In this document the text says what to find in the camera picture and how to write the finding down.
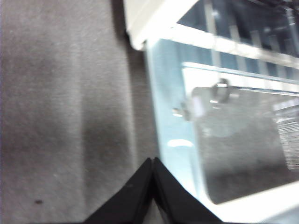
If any cream Toshiba toaster oven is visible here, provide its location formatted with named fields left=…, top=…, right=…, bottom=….
left=122, top=0, right=299, bottom=70

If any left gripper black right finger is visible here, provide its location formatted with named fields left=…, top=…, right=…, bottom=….
left=153, top=157, right=222, bottom=224

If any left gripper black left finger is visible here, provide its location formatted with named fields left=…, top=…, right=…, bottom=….
left=85, top=158, right=154, bottom=224

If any glass oven door with handle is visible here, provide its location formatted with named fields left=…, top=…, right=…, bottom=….
left=144, top=22, right=299, bottom=224

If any metal wire oven rack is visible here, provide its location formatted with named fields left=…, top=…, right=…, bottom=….
left=205, top=0, right=299, bottom=70

